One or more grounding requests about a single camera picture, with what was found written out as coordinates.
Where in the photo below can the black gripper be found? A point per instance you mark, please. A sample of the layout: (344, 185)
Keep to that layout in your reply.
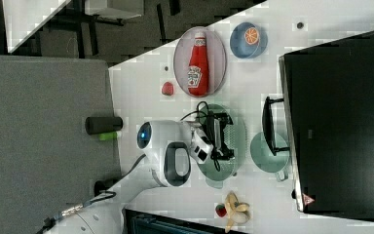
(215, 126)

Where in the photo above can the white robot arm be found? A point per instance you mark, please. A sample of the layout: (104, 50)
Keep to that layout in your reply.
(168, 148)

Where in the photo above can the red plush ketchup bottle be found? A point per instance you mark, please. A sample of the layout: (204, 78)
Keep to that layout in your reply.
(198, 73)

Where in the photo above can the green mug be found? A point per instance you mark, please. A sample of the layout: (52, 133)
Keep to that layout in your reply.
(268, 162)

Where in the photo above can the grey round plate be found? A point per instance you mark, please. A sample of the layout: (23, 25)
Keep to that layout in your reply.
(216, 57)

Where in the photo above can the blue bowl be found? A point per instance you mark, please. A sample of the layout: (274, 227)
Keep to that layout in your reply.
(239, 47)

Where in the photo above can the small red strawberry toy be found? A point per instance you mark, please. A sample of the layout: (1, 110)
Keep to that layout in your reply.
(220, 210)

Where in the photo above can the toy peeled banana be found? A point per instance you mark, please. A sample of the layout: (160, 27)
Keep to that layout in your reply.
(237, 212)

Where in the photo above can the orange slice toy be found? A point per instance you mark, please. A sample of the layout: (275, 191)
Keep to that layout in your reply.
(251, 36)

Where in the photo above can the green marker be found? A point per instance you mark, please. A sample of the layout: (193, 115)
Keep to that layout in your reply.
(107, 136)

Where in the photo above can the black toaster oven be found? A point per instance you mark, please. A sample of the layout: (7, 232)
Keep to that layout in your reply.
(328, 98)

